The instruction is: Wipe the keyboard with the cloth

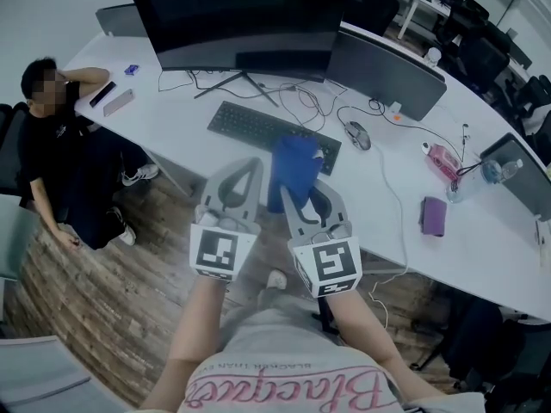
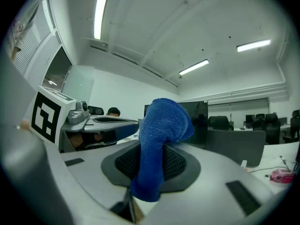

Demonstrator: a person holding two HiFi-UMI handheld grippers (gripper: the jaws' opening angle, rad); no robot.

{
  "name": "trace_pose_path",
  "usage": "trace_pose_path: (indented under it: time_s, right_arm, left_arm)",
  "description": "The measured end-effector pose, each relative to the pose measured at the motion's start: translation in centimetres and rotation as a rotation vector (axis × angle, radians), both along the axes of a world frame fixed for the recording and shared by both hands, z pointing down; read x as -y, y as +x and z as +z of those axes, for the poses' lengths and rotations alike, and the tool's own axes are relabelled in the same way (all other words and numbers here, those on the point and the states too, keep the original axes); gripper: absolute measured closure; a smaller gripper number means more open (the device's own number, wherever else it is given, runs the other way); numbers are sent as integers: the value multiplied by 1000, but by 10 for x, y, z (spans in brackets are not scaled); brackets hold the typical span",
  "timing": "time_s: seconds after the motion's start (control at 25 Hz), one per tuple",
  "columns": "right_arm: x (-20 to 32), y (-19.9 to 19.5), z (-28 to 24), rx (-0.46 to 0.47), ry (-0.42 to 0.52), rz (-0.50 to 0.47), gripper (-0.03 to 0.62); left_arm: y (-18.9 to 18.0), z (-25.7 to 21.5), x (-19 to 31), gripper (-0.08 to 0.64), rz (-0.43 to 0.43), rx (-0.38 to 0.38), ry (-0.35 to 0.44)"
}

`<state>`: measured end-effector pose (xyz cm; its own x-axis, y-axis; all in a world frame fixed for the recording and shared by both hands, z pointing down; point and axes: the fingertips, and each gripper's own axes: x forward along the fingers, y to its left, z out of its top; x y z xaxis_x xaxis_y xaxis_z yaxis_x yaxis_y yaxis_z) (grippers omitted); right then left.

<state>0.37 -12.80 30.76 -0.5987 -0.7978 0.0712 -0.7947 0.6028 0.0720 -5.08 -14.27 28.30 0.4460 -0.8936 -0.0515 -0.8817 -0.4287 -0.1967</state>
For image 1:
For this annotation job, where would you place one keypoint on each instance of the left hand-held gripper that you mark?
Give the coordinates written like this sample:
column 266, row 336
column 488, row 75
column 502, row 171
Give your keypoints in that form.
column 215, row 252

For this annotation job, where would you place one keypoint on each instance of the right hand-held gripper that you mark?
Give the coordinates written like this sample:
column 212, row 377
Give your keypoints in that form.
column 327, row 260

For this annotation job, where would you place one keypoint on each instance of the blue cloth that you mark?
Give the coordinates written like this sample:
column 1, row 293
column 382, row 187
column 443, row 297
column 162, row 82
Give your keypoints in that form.
column 292, row 166

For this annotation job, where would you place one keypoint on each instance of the black keyboard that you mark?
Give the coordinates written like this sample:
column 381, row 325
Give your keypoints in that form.
column 245, row 123

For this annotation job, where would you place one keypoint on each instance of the person's right forearm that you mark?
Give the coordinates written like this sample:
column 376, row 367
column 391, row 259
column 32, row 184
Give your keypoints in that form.
column 357, row 325

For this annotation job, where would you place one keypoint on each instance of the person's left forearm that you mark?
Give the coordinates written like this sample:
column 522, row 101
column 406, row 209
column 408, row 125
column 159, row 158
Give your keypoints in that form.
column 198, row 312

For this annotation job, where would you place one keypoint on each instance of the person's white shoe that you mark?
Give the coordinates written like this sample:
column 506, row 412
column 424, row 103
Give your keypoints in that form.
column 277, row 280

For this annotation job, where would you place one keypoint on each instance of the grey computer mouse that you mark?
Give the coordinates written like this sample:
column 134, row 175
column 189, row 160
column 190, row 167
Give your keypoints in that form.
column 358, row 135

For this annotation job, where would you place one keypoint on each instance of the small white round device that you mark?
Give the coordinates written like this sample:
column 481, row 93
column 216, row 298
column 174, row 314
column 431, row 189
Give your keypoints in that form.
column 426, row 146

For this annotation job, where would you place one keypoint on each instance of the pink box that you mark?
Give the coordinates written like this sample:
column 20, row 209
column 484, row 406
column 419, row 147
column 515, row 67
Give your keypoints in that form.
column 443, row 162

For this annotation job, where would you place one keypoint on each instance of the pink phone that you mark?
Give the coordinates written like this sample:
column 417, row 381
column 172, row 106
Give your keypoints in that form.
column 119, row 102

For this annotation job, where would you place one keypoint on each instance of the person's grey pink-print shirt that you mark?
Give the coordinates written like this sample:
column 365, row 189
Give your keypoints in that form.
column 284, row 355

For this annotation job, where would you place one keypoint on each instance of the clear bottle with blue lid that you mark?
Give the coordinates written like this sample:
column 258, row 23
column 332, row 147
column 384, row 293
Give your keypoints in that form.
column 471, row 183

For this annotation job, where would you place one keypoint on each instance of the small blue object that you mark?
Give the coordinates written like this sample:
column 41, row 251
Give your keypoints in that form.
column 132, row 69

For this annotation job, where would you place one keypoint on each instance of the black phone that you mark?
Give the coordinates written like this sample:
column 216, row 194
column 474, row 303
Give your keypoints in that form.
column 103, row 94

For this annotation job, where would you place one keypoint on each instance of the curved black monitor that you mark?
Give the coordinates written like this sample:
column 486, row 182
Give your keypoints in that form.
column 241, row 24

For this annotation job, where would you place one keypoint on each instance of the white plastic bottle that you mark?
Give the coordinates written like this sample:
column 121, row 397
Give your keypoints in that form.
column 433, row 57

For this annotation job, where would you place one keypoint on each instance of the small clear water bottle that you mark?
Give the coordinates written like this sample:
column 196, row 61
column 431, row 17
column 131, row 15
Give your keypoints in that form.
column 511, row 170

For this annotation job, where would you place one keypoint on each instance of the grey desk divider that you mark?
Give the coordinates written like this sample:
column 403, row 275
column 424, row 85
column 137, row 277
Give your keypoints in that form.
column 122, row 20
column 525, row 183

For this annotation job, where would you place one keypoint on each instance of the row of black chairs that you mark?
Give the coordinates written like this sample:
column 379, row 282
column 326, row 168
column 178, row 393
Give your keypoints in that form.
column 478, row 45

